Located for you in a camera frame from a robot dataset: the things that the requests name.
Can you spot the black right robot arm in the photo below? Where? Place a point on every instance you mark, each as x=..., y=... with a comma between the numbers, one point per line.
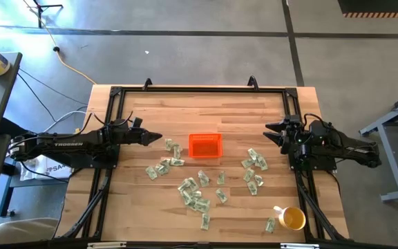
x=351, y=147

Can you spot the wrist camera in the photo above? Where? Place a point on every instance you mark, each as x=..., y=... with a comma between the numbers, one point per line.
x=294, y=120
x=137, y=122

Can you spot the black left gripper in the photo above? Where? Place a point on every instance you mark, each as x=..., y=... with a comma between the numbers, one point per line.
x=135, y=136

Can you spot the orange plastic mesh basket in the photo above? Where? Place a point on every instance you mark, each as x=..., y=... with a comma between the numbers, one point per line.
x=206, y=147

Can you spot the white printed plastic bag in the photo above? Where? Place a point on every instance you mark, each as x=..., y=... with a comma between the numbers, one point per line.
x=52, y=170

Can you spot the yellow mug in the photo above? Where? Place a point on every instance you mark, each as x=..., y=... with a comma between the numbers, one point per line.
x=294, y=218

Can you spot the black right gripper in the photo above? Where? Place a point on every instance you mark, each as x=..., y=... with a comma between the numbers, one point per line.
x=290, y=138

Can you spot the black aluminium table frame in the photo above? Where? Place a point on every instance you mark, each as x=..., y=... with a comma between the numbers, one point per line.
x=202, y=90

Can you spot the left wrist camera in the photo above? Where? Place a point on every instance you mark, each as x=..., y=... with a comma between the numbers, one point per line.
x=137, y=122

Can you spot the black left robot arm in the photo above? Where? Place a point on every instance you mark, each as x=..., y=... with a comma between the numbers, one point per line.
x=81, y=143

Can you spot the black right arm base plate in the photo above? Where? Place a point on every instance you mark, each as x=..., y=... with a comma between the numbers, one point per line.
x=318, y=166

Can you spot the blue desk foot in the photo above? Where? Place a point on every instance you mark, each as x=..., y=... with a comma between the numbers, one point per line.
x=5, y=197

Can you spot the bill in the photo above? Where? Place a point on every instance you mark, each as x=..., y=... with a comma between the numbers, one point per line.
x=270, y=224

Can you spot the black hazard-striped mat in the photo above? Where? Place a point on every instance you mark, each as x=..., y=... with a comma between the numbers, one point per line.
x=378, y=6

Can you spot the black desk support beam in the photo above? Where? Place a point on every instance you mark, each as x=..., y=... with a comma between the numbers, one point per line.
x=10, y=126

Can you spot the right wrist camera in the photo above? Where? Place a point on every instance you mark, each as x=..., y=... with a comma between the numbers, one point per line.
x=294, y=120

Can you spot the grey metal table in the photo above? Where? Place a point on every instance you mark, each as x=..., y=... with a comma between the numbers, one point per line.
x=391, y=162

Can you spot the black tripod stand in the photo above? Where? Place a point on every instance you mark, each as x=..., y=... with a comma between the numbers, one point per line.
x=40, y=14

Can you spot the silver metal bracket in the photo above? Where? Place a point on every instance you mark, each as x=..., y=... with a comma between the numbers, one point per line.
x=299, y=246
x=105, y=245

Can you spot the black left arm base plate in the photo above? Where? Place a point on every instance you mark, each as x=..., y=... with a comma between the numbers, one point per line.
x=95, y=164

